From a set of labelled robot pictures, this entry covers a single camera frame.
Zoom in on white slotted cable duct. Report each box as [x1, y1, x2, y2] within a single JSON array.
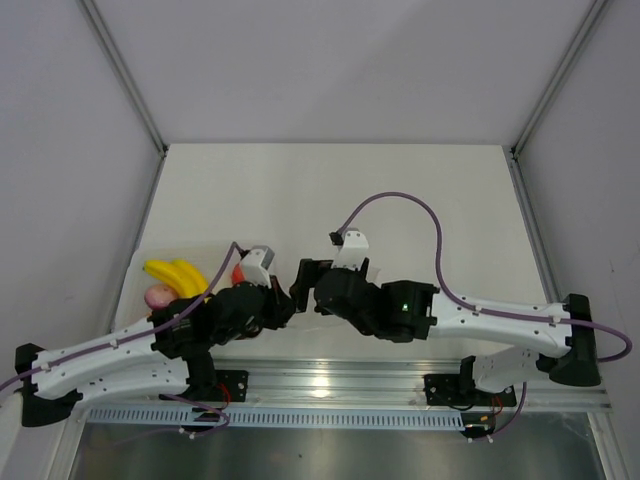
[[87, 405, 465, 431]]

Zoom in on white plastic basket tray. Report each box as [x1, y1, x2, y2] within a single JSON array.
[[114, 240, 281, 346]]

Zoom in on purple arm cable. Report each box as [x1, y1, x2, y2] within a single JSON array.
[[339, 191, 632, 441], [0, 241, 251, 441]]

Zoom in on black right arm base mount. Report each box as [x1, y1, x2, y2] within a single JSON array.
[[423, 356, 517, 411]]

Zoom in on right aluminium frame post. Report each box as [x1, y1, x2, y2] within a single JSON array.
[[510, 0, 614, 161]]

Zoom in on aluminium table edge rail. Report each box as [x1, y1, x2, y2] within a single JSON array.
[[74, 357, 611, 414]]

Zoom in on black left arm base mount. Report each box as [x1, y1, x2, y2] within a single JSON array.
[[176, 353, 249, 404]]

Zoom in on left aluminium frame post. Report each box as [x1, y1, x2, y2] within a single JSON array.
[[76, 0, 168, 157]]

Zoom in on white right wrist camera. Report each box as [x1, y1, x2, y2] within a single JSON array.
[[329, 228, 369, 271]]

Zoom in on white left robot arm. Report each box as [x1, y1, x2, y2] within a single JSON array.
[[15, 280, 295, 428]]

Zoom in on yellow banana bunch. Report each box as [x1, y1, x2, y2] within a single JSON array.
[[143, 258, 209, 298]]

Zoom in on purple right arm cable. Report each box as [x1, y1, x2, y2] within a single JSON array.
[[339, 191, 632, 441]]

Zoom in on pink peach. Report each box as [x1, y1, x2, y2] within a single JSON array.
[[144, 284, 179, 310]]

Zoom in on aluminium frame post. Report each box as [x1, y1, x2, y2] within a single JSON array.
[[510, 0, 614, 161], [76, 0, 168, 157]]

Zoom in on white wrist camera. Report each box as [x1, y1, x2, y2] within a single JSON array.
[[329, 228, 369, 271], [239, 245, 275, 289]]

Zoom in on orange fruit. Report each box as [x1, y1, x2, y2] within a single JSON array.
[[231, 264, 246, 285]]

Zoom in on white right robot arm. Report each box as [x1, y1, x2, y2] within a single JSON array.
[[289, 259, 601, 404]]

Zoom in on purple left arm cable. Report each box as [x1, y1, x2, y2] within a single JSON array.
[[0, 241, 251, 441]]

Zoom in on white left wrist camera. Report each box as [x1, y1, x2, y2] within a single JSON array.
[[239, 245, 275, 289]]

